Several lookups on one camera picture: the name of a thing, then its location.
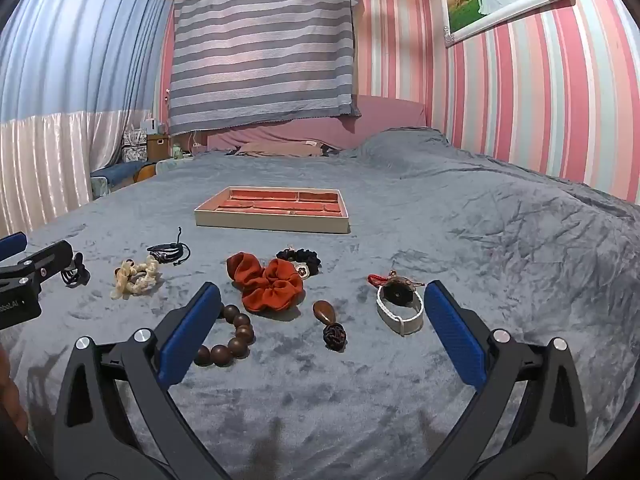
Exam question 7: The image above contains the black cord bracelet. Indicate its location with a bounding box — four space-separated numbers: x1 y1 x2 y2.
146 226 192 264

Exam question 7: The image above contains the blue folded cloth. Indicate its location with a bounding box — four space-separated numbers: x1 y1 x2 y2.
91 160 151 196

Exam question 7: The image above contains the red cord bracelet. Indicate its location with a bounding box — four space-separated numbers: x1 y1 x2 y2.
367 269 401 288

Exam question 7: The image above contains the black scrunchie with charm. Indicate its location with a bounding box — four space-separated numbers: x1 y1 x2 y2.
276 246 322 278

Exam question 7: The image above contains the watch with white band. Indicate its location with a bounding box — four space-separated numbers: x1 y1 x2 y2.
376 275 426 337

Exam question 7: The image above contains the black hair tie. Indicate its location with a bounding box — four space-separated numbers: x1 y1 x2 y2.
61 252 92 288

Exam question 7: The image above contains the pink headboard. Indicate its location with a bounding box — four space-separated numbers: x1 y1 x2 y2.
207 94 428 153

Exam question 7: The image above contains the tan pillow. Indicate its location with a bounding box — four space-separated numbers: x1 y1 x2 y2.
235 140 323 157

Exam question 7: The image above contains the rust orange scrunchie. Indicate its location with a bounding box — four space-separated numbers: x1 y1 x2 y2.
226 252 305 313

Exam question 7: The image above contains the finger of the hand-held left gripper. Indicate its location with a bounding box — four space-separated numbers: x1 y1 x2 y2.
0 240 75 288
0 231 27 262

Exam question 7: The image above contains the grey striped hanging cloth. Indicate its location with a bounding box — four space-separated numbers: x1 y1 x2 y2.
167 0 362 136

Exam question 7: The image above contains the small wooden box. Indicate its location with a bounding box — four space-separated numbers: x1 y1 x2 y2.
146 132 171 161

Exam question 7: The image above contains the red-brown cloth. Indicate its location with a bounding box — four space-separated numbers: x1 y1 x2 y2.
0 347 29 436

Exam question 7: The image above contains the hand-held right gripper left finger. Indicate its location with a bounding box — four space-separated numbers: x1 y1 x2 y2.
52 281 231 480

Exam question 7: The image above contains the blue and white curtain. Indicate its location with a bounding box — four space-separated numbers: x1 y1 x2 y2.
0 0 178 238

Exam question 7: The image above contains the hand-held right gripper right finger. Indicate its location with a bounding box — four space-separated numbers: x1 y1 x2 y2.
424 280 591 480

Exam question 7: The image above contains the beige tray with red lining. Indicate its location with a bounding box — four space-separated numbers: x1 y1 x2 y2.
194 186 351 235

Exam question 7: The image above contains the brown wooden bead bracelet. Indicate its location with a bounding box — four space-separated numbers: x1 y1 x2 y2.
194 304 256 367

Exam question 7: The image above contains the wooden pendant with carved bead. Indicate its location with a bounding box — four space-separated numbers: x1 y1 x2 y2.
312 300 347 352

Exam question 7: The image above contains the cream scrunchie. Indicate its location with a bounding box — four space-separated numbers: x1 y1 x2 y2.
111 255 162 301

